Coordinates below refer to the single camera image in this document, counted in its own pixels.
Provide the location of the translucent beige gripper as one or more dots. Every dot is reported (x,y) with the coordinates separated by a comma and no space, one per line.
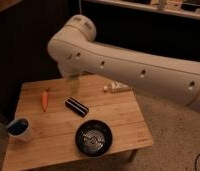
(73,84)

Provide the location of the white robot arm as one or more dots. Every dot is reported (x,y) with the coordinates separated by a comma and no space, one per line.
(75,50)

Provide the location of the black rectangular block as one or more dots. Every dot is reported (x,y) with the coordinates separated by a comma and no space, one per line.
(77,107)

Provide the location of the low wooden table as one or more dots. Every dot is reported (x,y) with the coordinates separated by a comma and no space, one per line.
(53,131)

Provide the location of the orange toy carrot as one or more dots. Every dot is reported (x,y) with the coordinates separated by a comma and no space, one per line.
(44,99)

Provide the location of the black round bowl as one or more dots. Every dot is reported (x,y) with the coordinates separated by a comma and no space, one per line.
(93,138)

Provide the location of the white cup blue inside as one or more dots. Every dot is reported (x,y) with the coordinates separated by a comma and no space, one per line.
(20,129)

